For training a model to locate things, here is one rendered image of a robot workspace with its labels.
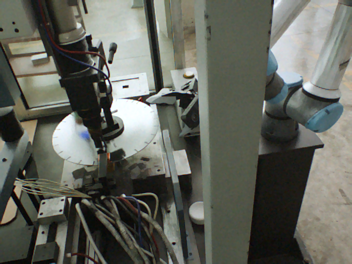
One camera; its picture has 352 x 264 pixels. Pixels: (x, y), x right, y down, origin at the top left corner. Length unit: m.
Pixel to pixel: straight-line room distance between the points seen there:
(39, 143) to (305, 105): 1.01
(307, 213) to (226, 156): 1.78
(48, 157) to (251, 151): 1.13
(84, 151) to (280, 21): 0.67
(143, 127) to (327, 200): 1.39
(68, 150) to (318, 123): 0.75
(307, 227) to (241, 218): 1.66
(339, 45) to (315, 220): 1.18
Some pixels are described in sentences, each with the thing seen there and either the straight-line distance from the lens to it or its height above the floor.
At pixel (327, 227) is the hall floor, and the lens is 1.99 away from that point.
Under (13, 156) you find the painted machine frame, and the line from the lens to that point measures 0.88.
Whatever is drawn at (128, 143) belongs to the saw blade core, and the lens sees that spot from 0.95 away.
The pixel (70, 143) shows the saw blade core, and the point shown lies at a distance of 1.01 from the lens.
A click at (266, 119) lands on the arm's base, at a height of 0.82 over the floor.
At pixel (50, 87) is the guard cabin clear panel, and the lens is 1.51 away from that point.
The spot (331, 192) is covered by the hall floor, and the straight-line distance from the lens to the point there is 2.17.
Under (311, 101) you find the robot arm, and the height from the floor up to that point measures 0.97.
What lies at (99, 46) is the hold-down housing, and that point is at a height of 1.24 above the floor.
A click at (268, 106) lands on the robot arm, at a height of 0.87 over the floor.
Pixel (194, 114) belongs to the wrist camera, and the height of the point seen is 1.07.
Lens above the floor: 1.54
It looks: 38 degrees down
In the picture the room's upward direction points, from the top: 6 degrees counter-clockwise
